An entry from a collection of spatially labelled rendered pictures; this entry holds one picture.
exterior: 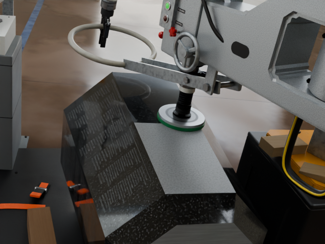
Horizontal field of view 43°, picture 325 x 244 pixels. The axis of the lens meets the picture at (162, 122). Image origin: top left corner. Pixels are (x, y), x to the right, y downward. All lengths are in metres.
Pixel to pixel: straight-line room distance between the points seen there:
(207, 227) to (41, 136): 2.09
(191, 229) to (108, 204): 0.34
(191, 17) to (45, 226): 1.32
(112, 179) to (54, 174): 1.26
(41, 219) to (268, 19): 1.57
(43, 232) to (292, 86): 1.47
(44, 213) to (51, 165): 0.64
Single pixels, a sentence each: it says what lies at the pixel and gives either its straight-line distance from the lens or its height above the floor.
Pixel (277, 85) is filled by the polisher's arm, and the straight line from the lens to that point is 1.36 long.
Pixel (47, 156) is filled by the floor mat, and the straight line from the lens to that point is 3.04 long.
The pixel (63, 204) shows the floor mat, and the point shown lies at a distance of 2.62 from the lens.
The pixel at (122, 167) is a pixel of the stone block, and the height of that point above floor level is 0.77.
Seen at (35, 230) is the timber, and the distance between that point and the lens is 2.29.
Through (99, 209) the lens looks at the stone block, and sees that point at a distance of 1.59.
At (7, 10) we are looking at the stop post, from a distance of 3.57.
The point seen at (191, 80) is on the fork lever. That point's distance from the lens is 1.71.
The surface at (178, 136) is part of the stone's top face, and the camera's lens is 1.75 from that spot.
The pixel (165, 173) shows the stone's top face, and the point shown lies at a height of 0.85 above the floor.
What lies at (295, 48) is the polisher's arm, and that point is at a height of 1.36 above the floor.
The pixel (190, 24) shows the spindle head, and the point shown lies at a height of 1.31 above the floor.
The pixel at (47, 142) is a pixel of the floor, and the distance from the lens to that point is 3.23.
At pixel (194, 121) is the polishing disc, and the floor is 0.88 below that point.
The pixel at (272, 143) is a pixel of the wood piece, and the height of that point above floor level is 0.83.
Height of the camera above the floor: 1.69
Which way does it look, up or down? 27 degrees down
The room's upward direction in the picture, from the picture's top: 10 degrees clockwise
